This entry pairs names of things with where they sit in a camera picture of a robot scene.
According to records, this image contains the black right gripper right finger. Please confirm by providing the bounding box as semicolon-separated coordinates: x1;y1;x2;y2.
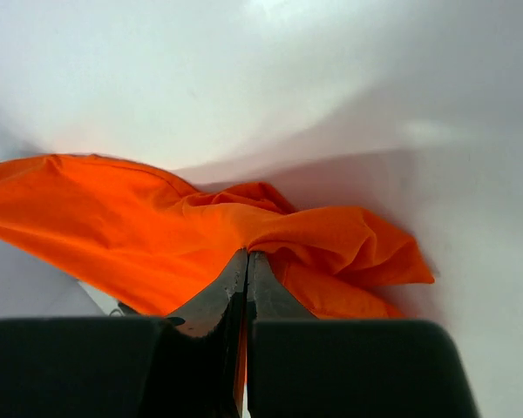
247;253;479;417

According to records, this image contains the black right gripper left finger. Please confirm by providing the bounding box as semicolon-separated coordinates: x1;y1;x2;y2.
0;250;248;417

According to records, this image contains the orange t shirt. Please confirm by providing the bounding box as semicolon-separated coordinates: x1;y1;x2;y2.
0;152;436;393

